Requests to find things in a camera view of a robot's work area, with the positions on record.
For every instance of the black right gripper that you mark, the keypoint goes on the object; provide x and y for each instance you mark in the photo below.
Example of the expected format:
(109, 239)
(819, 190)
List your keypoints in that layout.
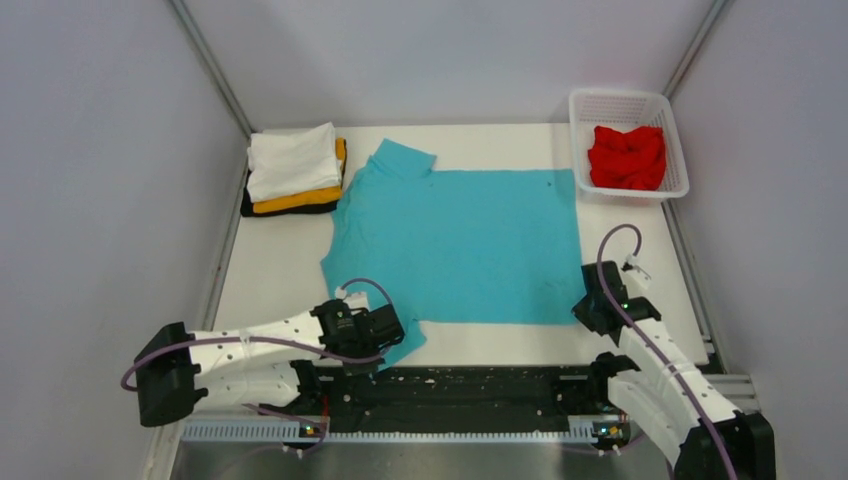
(580, 310)

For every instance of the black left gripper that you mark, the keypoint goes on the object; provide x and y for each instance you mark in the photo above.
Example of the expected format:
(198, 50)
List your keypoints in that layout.
(375, 350)

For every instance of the turquoise t-shirt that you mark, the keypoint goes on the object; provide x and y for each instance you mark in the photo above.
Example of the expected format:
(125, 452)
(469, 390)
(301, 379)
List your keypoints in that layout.
(457, 246)

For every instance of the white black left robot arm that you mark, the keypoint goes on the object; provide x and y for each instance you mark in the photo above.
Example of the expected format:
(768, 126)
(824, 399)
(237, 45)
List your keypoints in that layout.
(269, 368)

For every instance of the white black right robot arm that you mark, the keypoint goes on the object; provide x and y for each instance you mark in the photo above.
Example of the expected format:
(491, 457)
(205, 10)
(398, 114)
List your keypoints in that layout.
(701, 433)

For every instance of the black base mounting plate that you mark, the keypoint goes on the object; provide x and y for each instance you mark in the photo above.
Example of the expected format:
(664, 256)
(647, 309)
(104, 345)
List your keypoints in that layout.
(459, 400)

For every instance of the yellow folded t-shirt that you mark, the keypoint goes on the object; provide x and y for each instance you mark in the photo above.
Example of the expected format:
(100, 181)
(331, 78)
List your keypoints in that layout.
(305, 199)

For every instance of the red t-shirt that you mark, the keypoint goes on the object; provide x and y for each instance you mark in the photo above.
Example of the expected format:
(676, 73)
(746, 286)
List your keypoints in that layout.
(634, 160)

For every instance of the black folded t-shirt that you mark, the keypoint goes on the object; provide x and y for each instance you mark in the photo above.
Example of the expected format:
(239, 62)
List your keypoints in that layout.
(285, 210)

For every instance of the white folded t-shirt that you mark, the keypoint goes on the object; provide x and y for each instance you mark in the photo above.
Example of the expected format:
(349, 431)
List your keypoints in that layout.
(287, 164)

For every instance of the white plastic laundry basket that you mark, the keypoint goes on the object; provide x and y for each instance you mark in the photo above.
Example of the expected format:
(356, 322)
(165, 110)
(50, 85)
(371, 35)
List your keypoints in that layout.
(625, 110)

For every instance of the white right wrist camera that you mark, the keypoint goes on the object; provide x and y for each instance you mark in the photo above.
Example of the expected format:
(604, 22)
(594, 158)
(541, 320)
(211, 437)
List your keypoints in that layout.
(636, 273)

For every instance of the white cable duct strip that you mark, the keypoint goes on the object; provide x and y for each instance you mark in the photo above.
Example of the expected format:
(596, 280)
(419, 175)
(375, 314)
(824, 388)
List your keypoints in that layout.
(258, 430)

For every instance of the aluminium rail right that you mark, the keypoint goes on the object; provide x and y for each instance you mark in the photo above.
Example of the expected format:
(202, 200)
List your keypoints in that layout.
(737, 388)

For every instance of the aluminium frame post right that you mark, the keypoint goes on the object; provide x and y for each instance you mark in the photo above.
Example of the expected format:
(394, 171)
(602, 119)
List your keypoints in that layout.
(705, 28)

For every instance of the aluminium frame post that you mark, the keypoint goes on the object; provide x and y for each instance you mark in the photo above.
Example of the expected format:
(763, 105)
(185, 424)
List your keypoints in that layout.
(210, 64)
(705, 28)

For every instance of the aluminium frame post left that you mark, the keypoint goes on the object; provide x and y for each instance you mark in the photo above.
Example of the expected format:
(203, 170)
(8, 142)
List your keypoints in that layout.
(210, 64)

